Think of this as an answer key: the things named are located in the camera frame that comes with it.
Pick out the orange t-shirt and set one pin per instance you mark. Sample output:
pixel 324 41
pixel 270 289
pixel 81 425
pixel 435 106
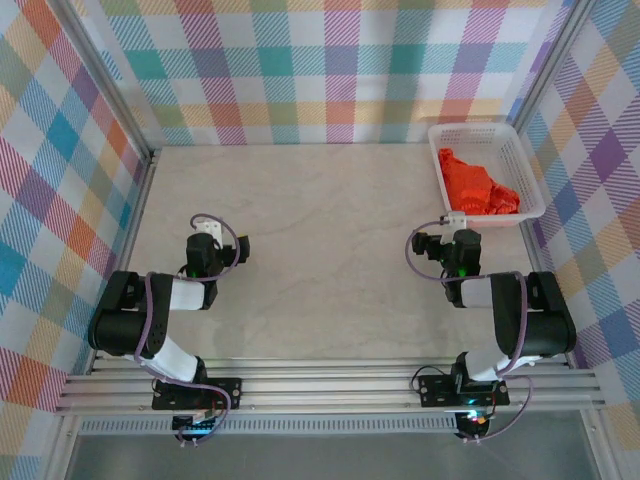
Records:
pixel 470 187

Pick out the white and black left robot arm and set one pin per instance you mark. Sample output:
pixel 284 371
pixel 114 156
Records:
pixel 120 325

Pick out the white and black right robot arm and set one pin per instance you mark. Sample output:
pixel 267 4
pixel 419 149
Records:
pixel 550 325

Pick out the white plastic basket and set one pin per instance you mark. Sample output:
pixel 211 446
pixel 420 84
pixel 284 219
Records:
pixel 520 165

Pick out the grey metal sheet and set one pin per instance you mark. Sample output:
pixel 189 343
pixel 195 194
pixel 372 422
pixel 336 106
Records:
pixel 325 457

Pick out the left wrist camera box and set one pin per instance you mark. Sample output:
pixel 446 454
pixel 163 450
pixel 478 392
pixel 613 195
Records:
pixel 209 230

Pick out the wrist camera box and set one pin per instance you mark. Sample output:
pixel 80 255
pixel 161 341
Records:
pixel 456 220
pixel 209 230

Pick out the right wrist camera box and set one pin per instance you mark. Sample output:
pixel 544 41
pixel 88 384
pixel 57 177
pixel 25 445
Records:
pixel 456 220

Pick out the aluminium side rail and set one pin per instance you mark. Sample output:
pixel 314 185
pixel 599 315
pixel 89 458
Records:
pixel 531 242
pixel 127 250

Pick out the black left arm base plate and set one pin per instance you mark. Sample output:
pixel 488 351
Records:
pixel 227 392

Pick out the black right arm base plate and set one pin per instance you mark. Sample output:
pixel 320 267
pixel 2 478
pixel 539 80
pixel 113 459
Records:
pixel 435 392

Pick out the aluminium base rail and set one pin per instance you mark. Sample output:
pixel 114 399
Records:
pixel 325 390

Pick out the aluminium frame post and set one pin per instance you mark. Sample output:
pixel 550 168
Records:
pixel 106 75
pixel 551 65

